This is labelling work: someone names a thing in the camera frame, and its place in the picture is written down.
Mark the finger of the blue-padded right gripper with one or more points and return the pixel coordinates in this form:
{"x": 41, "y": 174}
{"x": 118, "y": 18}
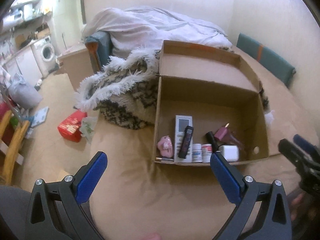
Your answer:
{"x": 303, "y": 144}

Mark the white bottle blue label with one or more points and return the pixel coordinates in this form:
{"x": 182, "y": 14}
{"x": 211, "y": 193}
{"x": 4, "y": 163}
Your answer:
{"x": 197, "y": 153}

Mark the white bed sheet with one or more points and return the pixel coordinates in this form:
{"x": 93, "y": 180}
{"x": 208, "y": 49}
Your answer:
{"x": 148, "y": 27}

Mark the red gift box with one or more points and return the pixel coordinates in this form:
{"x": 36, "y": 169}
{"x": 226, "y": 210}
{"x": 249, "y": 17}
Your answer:
{"x": 69, "y": 128}

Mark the black rectangular lighter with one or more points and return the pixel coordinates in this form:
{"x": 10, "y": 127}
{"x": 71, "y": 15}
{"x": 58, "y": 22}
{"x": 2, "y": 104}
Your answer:
{"x": 185, "y": 144}

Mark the white two-prong charger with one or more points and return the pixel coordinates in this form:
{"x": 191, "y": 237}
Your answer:
{"x": 229, "y": 152}

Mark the white bottle red label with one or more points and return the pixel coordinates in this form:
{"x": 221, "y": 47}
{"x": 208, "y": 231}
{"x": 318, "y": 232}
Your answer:
{"x": 206, "y": 152}

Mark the white paper booklet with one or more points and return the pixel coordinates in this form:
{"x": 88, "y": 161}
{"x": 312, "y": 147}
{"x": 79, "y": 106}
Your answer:
{"x": 40, "y": 117}

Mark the fluffy black-white throw blanket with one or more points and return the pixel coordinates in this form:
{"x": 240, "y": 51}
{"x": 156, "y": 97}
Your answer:
{"x": 125, "y": 91}

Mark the pink cartoon pig toy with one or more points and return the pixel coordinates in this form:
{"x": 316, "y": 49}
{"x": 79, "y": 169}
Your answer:
{"x": 165, "y": 147}

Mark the open cardboard box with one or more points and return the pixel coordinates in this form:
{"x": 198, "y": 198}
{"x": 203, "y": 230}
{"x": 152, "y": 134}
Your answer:
{"x": 215, "y": 87}

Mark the black flashlight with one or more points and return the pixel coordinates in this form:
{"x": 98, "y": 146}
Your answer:
{"x": 211, "y": 140}

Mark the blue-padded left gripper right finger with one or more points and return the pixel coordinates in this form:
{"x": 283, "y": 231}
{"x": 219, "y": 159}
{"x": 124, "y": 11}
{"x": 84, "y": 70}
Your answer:
{"x": 261, "y": 209}

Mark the teal armchair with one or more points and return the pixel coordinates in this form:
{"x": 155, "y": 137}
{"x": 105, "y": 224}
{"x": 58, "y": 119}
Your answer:
{"x": 99, "y": 46}

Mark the teal cushion with orange stripe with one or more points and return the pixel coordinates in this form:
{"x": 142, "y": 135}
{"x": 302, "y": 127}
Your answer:
{"x": 274, "y": 63}

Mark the white Gree remote control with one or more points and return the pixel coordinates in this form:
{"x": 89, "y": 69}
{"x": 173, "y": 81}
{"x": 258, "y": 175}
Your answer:
{"x": 181, "y": 122}

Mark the white washing machine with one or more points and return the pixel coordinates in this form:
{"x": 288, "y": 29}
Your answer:
{"x": 45, "y": 55}

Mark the wooden chair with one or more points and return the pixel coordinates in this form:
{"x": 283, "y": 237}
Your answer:
{"x": 10, "y": 156}

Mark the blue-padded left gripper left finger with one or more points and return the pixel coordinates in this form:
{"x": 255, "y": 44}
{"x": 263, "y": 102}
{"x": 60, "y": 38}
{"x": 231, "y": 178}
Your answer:
{"x": 56, "y": 210}

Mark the grey plastic bag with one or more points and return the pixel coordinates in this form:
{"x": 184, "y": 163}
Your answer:
{"x": 23, "y": 93}

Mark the AA battery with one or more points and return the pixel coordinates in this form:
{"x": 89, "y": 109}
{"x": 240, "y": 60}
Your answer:
{"x": 163, "y": 159}

